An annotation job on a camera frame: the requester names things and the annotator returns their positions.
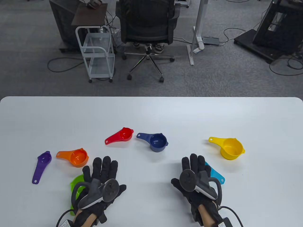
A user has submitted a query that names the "person's right hand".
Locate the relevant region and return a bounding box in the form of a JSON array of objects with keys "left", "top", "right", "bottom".
[{"left": 171, "top": 154, "right": 223, "bottom": 224}]

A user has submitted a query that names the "person's left hand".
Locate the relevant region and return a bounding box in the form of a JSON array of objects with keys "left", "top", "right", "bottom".
[{"left": 76, "top": 156, "right": 127, "bottom": 224}]

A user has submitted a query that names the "light blue plastic measuring cup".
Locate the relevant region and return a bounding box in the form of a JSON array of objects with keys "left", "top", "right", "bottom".
[{"left": 205, "top": 162, "right": 225, "bottom": 184}]

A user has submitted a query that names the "orange plastic measuring cup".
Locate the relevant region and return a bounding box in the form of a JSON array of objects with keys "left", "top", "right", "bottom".
[{"left": 56, "top": 148, "right": 89, "bottom": 168}]

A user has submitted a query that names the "green plastic measuring cup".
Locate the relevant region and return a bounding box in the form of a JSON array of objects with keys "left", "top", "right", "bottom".
[{"left": 70, "top": 174, "right": 86, "bottom": 216}]

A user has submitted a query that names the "yellow plastic measuring cup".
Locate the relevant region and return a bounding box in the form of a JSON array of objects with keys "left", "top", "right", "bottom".
[{"left": 208, "top": 137, "right": 245, "bottom": 160}]

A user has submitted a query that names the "navy blue plastic measuring cup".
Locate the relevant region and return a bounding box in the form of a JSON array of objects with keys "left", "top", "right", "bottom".
[{"left": 136, "top": 133, "right": 169, "bottom": 152}]

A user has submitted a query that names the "red plastic measuring cup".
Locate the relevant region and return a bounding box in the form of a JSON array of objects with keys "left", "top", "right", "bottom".
[{"left": 105, "top": 127, "right": 134, "bottom": 145}]

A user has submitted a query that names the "purple plastic measuring cup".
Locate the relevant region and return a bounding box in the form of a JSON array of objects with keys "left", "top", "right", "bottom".
[{"left": 32, "top": 151, "right": 52, "bottom": 184}]

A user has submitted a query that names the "person's right forearm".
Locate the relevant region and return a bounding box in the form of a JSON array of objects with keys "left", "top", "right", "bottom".
[{"left": 198, "top": 205, "right": 214, "bottom": 227}]

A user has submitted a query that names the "person's left forearm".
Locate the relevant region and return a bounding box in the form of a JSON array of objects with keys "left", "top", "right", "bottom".
[{"left": 73, "top": 212, "right": 98, "bottom": 227}]

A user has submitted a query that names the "grey black right hand controller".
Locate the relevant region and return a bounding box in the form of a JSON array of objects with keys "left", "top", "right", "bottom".
[{"left": 179, "top": 169, "right": 222, "bottom": 206}]

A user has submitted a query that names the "grey black hand controller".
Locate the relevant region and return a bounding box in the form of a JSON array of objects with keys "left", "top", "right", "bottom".
[
  {"left": 179, "top": 169, "right": 222, "bottom": 206},
  {"left": 71, "top": 179, "right": 120, "bottom": 210}
]

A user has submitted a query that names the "grey black left hand controller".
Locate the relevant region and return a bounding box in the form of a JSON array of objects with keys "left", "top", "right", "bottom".
[{"left": 71, "top": 179, "right": 120, "bottom": 210}]

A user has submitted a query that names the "grey power adapter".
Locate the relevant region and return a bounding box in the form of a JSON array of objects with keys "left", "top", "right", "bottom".
[{"left": 203, "top": 36, "right": 220, "bottom": 46}]

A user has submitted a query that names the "white metal desk leg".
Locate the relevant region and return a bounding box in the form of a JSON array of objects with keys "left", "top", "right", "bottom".
[{"left": 187, "top": 0, "right": 209, "bottom": 66}]

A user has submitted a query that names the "black equipment rack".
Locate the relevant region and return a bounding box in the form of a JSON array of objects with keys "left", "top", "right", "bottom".
[{"left": 234, "top": 0, "right": 303, "bottom": 64}]

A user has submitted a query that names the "dark grey cabinet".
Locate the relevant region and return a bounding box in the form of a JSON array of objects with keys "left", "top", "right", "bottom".
[{"left": 49, "top": 0, "right": 83, "bottom": 53}]

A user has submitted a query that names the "black mesh office chair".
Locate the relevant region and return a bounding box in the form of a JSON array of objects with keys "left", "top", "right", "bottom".
[{"left": 116, "top": 0, "right": 181, "bottom": 83}]

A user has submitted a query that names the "brown side table top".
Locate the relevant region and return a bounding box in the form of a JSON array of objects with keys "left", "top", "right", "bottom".
[{"left": 71, "top": 3, "right": 108, "bottom": 26}]

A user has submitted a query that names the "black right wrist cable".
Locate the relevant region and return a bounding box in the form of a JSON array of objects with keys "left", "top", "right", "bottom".
[{"left": 219, "top": 206, "right": 244, "bottom": 227}]

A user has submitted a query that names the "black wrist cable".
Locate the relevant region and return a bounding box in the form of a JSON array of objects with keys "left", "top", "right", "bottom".
[
  {"left": 219, "top": 206, "right": 244, "bottom": 227},
  {"left": 56, "top": 209, "right": 72, "bottom": 227}
]

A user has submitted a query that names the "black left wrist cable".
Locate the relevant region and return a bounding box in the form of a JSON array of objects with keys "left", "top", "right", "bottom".
[{"left": 56, "top": 209, "right": 72, "bottom": 227}]

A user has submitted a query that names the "black floor cable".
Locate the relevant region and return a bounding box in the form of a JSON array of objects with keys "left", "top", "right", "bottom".
[
  {"left": 47, "top": 57, "right": 90, "bottom": 72},
  {"left": 269, "top": 57, "right": 303, "bottom": 76},
  {"left": 219, "top": 28, "right": 246, "bottom": 45}
]

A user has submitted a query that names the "white wire rolling cart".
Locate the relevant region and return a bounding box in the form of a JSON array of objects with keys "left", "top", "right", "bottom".
[{"left": 75, "top": 26, "right": 116, "bottom": 83}]

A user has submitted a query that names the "bundle of black cables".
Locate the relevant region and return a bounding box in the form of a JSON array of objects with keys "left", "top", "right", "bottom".
[{"left": 104, "top": 11, "right": 121, "bottom": 53}]

